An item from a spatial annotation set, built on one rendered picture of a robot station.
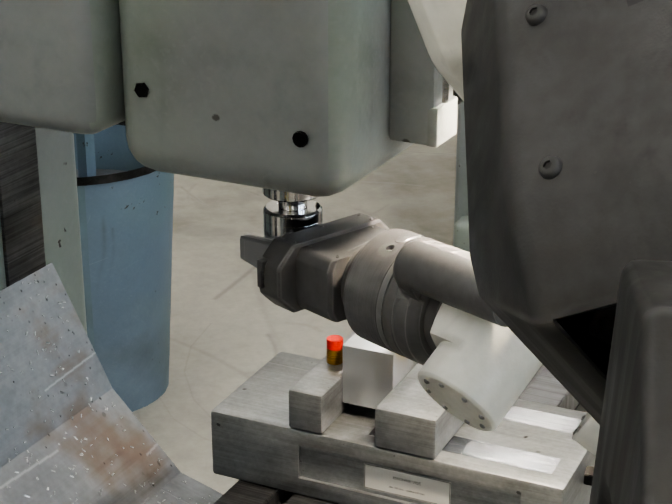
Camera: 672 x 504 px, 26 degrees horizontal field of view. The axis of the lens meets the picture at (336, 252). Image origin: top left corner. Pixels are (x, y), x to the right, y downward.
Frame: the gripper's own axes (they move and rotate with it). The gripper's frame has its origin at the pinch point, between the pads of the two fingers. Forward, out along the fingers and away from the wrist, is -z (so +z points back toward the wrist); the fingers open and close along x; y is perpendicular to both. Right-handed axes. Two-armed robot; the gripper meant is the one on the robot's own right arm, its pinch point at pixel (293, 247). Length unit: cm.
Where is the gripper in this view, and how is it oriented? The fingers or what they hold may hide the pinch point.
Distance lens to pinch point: 117.0
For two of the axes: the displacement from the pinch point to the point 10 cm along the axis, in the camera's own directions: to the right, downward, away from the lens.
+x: -7.5, 2.4, -6.2
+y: 0.1, 9.4, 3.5
